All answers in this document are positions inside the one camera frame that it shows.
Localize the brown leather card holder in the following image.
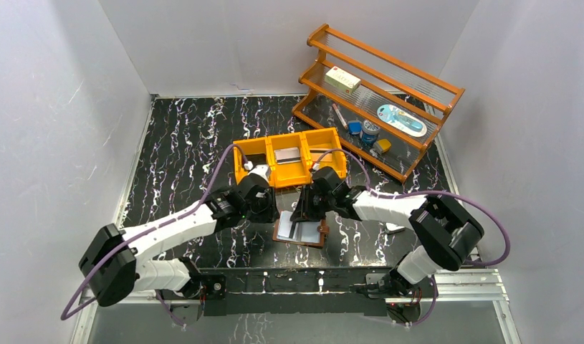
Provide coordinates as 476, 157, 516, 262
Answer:
272, 211, 330, 249

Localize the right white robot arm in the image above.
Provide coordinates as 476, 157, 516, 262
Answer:
289, 167, 484, 290

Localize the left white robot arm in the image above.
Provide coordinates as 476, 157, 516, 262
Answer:
79, 173, 279, 307

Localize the black card in bin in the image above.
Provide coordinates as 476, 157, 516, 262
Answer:
246, 153, 268, 166

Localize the orange three-compartment bin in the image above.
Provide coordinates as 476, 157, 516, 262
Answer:
234, 128, 347, 188

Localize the white blue clip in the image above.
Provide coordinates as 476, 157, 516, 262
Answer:
384, 223, 406, 234

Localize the yellow grey sharpener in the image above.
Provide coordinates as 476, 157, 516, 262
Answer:
371, 139, 391, 156

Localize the blue round tin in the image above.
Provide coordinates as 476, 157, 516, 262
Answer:
360, 120, 381, 146

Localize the red white pen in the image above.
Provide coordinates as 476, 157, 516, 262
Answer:
332, 103, 348, 130

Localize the orange wooden shelf rack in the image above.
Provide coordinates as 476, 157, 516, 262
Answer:
292, 24, 465, 182

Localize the blue blister pack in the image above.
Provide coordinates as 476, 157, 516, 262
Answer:
377, 104, 427, 138

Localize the white cardboard box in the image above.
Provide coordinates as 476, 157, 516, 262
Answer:
324, 66, 361, 95

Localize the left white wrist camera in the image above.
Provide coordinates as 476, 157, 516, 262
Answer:
243, 161, 272, 184

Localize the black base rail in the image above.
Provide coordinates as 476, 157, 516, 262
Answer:
156, 265, 440, 318

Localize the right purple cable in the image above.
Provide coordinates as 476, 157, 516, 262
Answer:
310, 148, 512, 328

